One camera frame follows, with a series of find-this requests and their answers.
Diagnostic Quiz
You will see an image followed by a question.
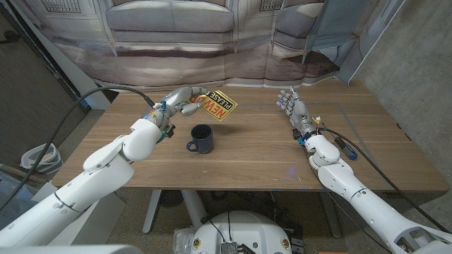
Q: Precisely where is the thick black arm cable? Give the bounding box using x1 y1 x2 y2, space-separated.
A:
317 126 449 234
0 86 156 211

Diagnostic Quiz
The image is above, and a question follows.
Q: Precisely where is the clear plastic packaging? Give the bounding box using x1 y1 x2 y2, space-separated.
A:
172 227 197 253

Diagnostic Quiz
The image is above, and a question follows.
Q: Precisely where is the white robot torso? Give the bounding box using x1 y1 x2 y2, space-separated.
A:
190 210 293 254

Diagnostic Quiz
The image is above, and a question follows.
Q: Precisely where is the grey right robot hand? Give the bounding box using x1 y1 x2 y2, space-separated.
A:
275 85 319 139

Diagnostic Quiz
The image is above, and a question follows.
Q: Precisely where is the white table leg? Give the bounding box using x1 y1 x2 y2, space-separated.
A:
142 189 162 235
180 189 208 230

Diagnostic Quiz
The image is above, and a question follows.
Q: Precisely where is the black and blue screwdriver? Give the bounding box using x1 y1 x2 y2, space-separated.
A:
330 132 358 161

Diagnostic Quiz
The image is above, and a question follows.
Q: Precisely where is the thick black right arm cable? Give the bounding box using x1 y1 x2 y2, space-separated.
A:
317 126 449 234

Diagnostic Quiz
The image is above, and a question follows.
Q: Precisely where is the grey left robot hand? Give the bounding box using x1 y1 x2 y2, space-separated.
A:
143 85 211 137

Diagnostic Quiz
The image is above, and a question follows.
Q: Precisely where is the grey table leg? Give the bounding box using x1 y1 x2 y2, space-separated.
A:
319 191 343 239

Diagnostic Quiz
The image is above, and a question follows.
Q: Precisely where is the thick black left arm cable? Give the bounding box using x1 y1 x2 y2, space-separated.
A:
0 86 156 211

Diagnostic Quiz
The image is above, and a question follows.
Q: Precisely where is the black round grille object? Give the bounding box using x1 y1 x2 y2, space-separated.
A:
160 190 184 209

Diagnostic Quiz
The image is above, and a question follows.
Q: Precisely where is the grey and white bucket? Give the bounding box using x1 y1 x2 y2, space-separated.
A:
20 143 64 176

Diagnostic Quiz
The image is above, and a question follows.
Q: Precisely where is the dark blue ceramic mug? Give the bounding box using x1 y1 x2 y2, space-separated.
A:
186 123 214 155

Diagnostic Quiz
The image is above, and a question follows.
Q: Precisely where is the printed living room backdrop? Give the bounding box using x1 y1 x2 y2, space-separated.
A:
10 0 407 92

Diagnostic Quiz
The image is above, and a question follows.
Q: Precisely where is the white backdrop stand post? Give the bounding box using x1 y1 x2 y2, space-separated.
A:
8 0 112 111

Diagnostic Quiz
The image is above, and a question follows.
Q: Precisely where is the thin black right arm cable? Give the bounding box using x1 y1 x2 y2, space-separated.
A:
302 143 393 253

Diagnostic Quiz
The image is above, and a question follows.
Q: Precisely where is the yellow new driver bumper sticker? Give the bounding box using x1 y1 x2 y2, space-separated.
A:
190 90 239 122

